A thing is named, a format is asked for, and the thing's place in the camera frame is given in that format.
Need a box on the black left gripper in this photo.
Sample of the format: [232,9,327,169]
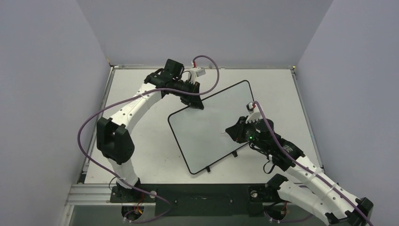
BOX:
[172,81,204,110]

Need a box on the white whiteboard with black frame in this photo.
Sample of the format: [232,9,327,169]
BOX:
[168,80,254,175]

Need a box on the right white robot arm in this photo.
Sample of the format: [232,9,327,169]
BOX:
[225,116,374,226]

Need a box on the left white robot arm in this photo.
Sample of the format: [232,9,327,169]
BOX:
[96,59,206,202]

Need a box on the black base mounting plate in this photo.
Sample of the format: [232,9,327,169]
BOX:
[110,184,284,217]

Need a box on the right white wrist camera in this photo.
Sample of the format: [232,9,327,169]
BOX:
[245,102,261,124]

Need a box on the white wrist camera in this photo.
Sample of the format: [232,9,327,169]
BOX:
[188,67,206,84]
[245,102,261,124]

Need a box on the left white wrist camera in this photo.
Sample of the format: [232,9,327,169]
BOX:
[188,67,206,84]

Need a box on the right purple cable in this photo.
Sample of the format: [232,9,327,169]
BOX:
[253,101,374,226]

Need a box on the purple cable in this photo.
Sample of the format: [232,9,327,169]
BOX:
[77,55,220,224]
[253,101,374,226]

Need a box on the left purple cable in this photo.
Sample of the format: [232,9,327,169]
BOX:
[77,55,220,224]

